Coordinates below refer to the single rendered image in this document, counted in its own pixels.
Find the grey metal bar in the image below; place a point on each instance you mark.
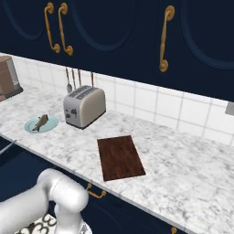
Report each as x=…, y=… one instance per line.
x=7, y=147

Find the brown piece of meat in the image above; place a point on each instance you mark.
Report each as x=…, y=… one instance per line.
x=41, y=122

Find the silver two-slot toaster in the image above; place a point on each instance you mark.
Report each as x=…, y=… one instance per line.
x=87, y=106

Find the grey wall socket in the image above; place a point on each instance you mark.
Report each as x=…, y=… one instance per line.
x=230, y=109

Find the light blue plate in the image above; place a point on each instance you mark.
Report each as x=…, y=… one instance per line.
x=50, y=125

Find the navy drawer front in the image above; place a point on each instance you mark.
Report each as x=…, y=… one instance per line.
x=128, y=214

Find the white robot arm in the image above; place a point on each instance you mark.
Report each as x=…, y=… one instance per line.
x=62, y=190

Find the navy drawer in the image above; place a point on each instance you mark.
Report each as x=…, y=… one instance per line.
x=128, y=214
x=21, y=170

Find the navy wall cupboard door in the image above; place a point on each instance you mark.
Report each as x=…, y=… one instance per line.
x=207, y=36
x=24, y=24
x=103, y=30

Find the dark wooden cutting board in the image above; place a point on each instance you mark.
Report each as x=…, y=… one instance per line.
x=120, y=158

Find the brown and grey appliance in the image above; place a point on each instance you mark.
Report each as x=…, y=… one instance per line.
x=7, y=79

